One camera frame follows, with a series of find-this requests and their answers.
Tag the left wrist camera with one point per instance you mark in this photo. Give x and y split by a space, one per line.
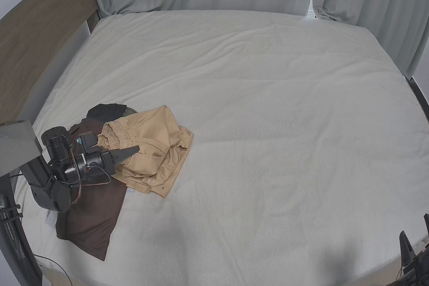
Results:
87 140

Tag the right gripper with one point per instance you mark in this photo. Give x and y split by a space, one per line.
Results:
419 269

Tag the bed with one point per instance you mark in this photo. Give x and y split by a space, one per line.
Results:
268 110

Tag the green garment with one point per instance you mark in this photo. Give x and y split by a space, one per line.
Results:
129 112

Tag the black garment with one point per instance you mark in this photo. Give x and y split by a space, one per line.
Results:
104 113

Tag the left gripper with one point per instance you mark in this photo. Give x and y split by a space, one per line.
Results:
97 164

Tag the window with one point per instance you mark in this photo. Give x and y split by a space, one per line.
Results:
311 11

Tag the white garment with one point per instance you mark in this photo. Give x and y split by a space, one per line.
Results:
50 221

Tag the tan shorts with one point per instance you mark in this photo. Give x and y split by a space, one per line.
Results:
150 144

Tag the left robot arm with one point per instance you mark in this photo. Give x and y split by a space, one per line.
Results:
20 147

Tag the brown garment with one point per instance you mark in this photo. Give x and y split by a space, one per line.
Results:
94 211

